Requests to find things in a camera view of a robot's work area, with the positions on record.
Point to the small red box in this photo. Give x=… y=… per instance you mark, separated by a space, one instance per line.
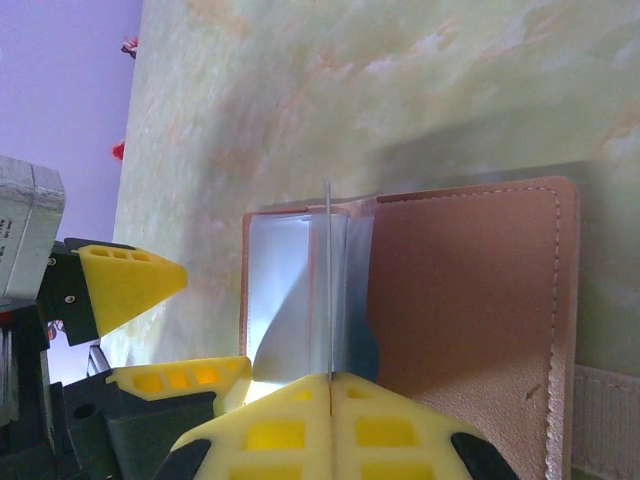
x=328 y=280

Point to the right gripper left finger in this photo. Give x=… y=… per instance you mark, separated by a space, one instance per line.
x=270 y=440

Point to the blue brown packet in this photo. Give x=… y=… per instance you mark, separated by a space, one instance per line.
x=460 y=300

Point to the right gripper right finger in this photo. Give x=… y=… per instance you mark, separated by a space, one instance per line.
x=395 y=440

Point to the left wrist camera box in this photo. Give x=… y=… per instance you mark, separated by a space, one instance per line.
x=25 y=225

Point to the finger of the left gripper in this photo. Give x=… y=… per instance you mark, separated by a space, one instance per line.
x=170 y=382
x=130 y=285

